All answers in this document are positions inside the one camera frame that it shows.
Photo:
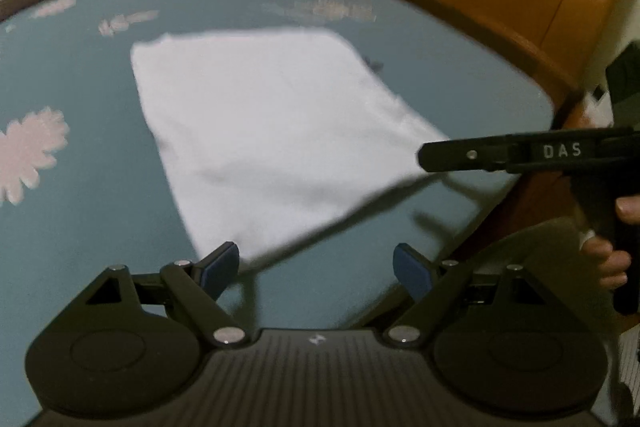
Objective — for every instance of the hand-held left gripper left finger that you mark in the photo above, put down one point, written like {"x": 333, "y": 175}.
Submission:
{"x": 220, "y": 269}

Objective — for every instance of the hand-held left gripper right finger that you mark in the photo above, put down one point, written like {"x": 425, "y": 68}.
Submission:
{"x": 412, "y": 272}

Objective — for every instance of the person's right hand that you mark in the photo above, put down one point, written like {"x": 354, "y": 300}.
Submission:
{"x": 607, "y": 264}

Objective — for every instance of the blue floral bed sheet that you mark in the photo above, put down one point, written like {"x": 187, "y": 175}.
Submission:
{"x": 75, "y": 257}

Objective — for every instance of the white printed t-shirt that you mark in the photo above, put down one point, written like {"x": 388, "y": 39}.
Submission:
{"x": 250, "y": 117}

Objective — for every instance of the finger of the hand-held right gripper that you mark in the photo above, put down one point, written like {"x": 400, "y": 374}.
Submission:
{"x": 465, "y": 154}

